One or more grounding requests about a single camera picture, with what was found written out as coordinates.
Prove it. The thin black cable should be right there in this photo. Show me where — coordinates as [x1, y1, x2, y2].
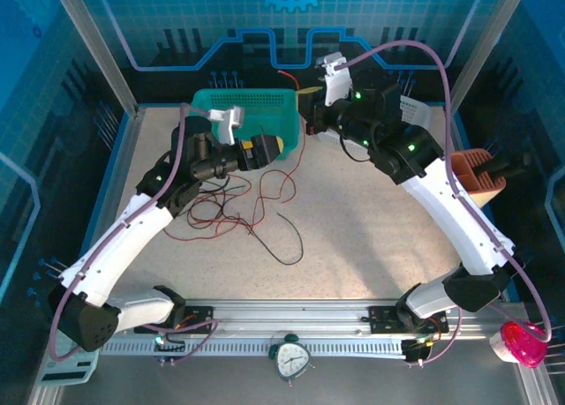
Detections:
[185, 175, 249, 230]
[246, 209, 305, 266]

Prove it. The white plastic basket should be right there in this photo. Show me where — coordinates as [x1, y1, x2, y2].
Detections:
[315, 94, 437, 148]

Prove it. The green plastic basket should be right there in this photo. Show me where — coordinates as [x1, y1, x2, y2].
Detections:
[190, 88, 301, 162]

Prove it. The orange utensil holder block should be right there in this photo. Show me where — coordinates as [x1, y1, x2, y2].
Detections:
[449, 151, 508, 208]

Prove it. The green triangular alarm clock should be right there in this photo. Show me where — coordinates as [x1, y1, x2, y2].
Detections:
[267, 333, 317, 386]

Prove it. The white desk calculator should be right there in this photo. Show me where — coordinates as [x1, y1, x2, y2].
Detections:
[34, 347, 101, 387]

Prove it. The pink emergency button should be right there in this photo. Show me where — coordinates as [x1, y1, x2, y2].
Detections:
[489, 320, 549, 370]

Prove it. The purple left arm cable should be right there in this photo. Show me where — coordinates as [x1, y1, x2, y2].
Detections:
[48, 102, 221, 364]

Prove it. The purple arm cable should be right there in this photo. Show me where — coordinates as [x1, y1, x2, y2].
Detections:
[48, 102, 221, 364]
[335, 40, 553, 366]

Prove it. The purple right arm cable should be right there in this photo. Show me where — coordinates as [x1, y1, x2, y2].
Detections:
[335, 40, 553, 366]

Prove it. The black utensil handle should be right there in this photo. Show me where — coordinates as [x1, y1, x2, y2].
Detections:
[487, 152, 533, 177]
[474, 151, 504, 180]

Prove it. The aluminium frame post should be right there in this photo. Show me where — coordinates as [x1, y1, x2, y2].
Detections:
[48, 0, 143, 116]
[444, 0, 531, 110]

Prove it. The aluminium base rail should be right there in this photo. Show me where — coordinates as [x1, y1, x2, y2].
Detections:
[56, 296, 531, 342]

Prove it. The slotted grey cable duct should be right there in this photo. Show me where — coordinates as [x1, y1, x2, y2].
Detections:
[99, 336, 410, 361]

